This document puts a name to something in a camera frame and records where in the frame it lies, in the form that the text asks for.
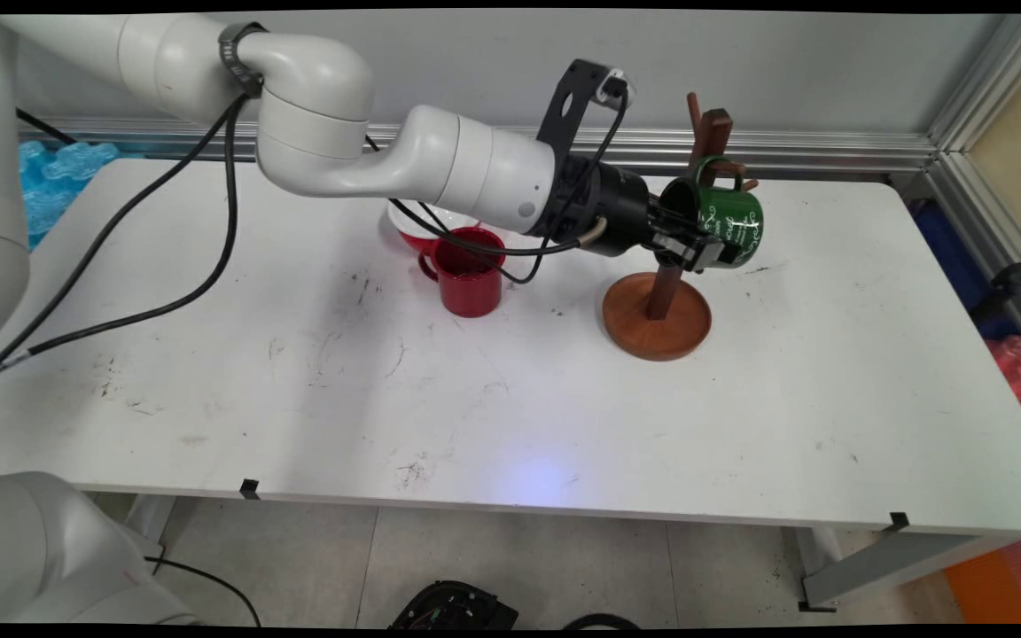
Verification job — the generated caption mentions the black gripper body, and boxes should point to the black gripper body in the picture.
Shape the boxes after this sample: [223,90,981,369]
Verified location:
[550,158,655,258]

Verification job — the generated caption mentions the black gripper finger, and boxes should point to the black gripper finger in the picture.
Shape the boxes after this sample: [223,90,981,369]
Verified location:
[652,232,724,272]
[650,202,702,233]

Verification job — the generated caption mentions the green enamel mug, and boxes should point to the green enamel mug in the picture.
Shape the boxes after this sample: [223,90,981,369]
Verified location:
[659,156,765,270]

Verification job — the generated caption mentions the wooden mug tree stand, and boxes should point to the wooden mug tree stand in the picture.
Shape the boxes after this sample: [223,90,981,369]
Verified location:
[602,92,758,362]

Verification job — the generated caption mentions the red enamel mug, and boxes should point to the red enamel mug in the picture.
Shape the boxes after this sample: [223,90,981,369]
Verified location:
[418,226,508,318]

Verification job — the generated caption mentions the red bowl white inside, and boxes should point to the red bowl white inside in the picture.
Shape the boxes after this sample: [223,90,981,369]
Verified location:
[387,202,480,253]

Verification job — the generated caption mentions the blue container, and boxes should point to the blue container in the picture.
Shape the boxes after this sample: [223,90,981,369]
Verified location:
[911,199,1021,342]

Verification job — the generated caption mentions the red plastic bag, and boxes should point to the red plastic bag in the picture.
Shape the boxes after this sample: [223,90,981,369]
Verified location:
[987,335,1021,453]

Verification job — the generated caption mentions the grey metal table leg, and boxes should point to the grey metal table leg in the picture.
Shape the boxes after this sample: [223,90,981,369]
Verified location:
[799,527,1021,612]

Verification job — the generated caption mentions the black device on floor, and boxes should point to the black device on floor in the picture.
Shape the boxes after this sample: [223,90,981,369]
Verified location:
[386,580,520,630]

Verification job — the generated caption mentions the orange box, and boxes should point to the orange box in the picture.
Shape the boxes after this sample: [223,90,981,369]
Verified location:
[945,539,1021,624]

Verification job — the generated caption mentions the white table leg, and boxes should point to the white table leg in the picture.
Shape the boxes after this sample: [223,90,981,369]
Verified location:
[125,494,179,568]

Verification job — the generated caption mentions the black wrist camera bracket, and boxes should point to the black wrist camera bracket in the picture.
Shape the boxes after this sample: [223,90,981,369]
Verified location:
[535,58,618,162]

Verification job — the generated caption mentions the small grey wrist camera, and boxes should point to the small grey wrist camera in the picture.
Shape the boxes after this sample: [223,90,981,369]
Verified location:
[596,68,636,109]

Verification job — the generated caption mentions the aluminium frame rail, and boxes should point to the aluminium frame rail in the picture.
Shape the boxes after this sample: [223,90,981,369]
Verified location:
[19,115,937,174]

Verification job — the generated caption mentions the aluminium frame corner post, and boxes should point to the aluminium frame corner post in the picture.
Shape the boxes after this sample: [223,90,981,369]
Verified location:
[925,13,1021,366]

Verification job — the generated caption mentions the black curved floor cable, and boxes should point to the black curved floor cable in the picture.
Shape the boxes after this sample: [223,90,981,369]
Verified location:
[559,613,644,630]

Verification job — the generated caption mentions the thick black cable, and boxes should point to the thick black cable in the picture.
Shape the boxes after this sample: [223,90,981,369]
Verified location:
[0,96,246,391]
[0,102,241,400]

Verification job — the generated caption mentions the black cable strap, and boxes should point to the black cable strap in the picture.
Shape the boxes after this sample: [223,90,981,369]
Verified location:
[218,22,269,98]

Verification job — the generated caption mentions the black cable on floor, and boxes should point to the black cable on floor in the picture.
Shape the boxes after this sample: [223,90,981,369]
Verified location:
[145,556,261,626]

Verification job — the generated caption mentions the thin black background cable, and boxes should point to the thin black background cable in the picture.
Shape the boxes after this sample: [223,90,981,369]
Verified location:
[17,106,79,147]

